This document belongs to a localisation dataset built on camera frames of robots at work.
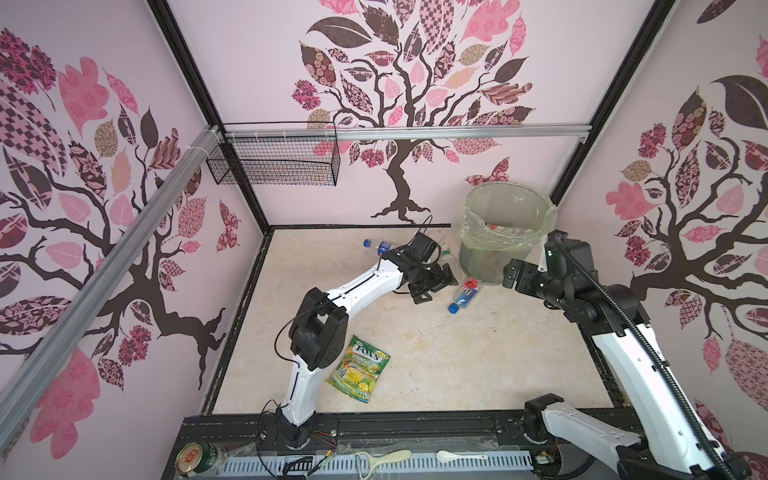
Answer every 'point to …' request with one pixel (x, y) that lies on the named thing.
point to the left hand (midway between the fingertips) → (447, 292)
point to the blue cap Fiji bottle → (468, 291)
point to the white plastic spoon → (444, 456)
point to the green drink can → (196, 458)
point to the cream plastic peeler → (397, 454)
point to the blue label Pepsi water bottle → (381, 246)
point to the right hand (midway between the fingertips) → (523, 270)
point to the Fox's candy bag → (361, 366)
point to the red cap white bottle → (496, 228)
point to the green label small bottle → (445, 256)
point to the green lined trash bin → (501, 222)
